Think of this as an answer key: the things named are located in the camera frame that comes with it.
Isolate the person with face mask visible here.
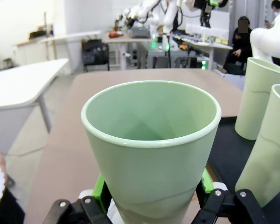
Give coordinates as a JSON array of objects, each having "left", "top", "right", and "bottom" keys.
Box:
[{"left": 265, "top": 0, "right": 280, "bottom": 26}]

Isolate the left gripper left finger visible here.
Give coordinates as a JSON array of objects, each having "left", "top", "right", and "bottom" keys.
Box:
[{"left": 42, "top": 174, "right": 117, "bottom": 224}]

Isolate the black storage crate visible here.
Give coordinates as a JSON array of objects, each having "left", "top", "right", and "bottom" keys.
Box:
[{"left": 82, "top": 39, "right": 110, "bottom": 72}]

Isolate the large white rounded table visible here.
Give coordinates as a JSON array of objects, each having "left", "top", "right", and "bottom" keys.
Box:
[{"left": 0, "top": 58, "right": 70, "bottom": 156}]

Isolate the white screen panel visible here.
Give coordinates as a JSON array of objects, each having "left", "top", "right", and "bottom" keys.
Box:
[{"left": 186, "top": 10, "right": 230, "bottom": 40}]

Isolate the grey metal cabinet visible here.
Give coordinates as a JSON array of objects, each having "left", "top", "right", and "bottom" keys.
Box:
[{"left": 137, "top": 42, "right": 196, "bottom": 70}]

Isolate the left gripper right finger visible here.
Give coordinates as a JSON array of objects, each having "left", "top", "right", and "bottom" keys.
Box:
[{"left": 191, "top": 169, "right": 269, "bottom": 224}]

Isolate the beige desk with white legs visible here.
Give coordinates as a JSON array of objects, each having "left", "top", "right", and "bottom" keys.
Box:
[{"left": 102, "top": 35, "right": 154, "bottom": 70}]

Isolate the long white bench table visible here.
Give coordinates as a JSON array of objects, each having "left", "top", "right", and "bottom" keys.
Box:
[{"left": 14, "top": 30, "right": 102, "bottom": 73}]

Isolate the black plastic serving tray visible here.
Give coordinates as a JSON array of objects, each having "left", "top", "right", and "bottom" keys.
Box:
[{"left": 206, "top": 116, "right": 280, "bottom": 224}]

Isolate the seated person in black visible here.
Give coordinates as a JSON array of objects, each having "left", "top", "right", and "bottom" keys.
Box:
[{"left": 223, "top": 15, "right": 253, "bottom": 76}]

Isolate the cluttered white work desk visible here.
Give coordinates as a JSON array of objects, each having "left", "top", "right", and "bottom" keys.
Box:
[{"left": 172, "top": 32, "right": 234, "bottom": 70}]

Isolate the pale green plastic cup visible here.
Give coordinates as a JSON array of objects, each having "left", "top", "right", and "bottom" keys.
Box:
[
  {"left": 234, "top": 57, "right": 280, "bottom": 140},
  {"left": 235, "top": 84, "right": 280, "bottom": 208},
  {"left": 81, "top": 80, "right": 222, "bottom": 224}
]

